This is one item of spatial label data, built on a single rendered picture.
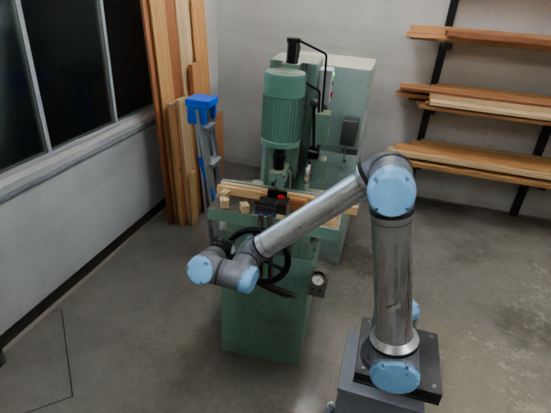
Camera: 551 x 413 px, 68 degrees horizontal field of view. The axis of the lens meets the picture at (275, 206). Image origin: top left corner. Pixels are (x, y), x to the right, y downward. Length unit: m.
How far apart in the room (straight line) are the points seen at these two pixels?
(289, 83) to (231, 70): 2.70
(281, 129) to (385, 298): 0.85
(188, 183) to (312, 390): 1.83
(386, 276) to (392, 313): 0.13
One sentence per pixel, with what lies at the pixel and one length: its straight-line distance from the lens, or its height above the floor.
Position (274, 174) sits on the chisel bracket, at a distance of 1.85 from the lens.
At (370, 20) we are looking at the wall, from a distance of 3.99.
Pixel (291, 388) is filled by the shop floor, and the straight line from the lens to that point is 2.30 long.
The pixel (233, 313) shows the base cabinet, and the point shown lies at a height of 0.29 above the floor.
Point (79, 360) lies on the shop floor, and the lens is 2.53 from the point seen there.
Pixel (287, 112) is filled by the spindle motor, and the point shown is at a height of 1.36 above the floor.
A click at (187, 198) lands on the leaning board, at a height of 0.25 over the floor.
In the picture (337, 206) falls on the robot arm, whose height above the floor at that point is 1.25.
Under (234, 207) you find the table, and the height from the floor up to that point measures 0.90.
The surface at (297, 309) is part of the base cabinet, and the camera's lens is 2.09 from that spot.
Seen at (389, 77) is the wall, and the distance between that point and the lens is 4.04.
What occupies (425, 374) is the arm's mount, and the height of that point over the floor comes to 0.61.
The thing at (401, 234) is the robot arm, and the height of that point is 1.27.
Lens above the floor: 1.83
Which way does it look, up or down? 29 degrees down
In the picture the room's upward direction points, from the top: 4 degrees clockwise
